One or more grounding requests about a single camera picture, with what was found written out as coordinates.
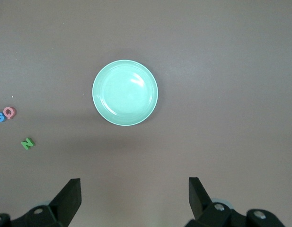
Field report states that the green letter N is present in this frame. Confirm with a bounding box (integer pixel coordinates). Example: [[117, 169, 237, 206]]
[[20, 137, 35, 150]]

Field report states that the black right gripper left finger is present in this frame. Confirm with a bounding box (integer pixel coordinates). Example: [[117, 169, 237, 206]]
[[0, 178, 82, 227]]

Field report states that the light green plate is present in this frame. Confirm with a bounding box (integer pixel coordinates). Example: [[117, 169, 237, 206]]
[[92, 59, 159, 127]]

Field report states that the pink letter Q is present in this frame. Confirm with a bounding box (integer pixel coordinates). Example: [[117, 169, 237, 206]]
[[3, 106, 17, 120]]

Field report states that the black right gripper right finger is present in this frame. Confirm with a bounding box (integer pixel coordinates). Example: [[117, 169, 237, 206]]
[[183, 176, 285, 227]]

